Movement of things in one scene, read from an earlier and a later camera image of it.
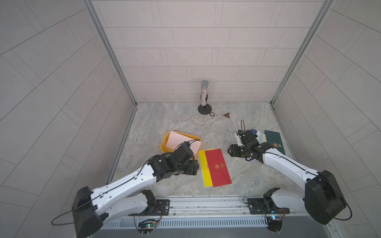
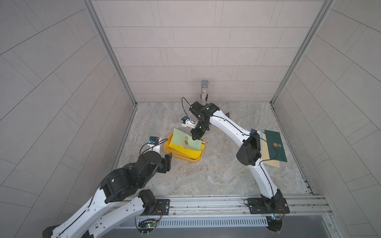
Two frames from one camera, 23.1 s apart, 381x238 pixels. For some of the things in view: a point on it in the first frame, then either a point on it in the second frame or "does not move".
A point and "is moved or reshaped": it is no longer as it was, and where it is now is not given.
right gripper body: x=240 y=150 -> x=201 y=126
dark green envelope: x=274 y=140 does not move
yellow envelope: x=206 y=173 is moved or reshaped
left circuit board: x=147 y=226 does not move
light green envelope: x=201 y=171 -> x=185 y=140
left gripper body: x=187 y=167 -> x=164 y=165
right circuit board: x=275 y=223 does not move
